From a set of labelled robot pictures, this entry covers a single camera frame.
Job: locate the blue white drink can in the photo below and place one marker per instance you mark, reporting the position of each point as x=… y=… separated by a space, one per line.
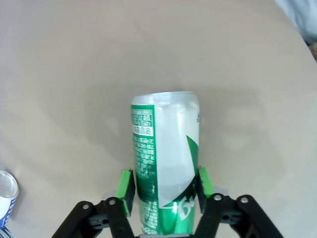
x=7 y=198

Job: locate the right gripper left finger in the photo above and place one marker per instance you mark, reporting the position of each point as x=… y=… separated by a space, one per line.
x=116 y=218

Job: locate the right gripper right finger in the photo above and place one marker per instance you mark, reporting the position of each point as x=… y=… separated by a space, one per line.
x=223 y=218

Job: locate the green white drink can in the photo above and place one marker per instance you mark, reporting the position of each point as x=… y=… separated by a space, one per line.
x=171 y=138

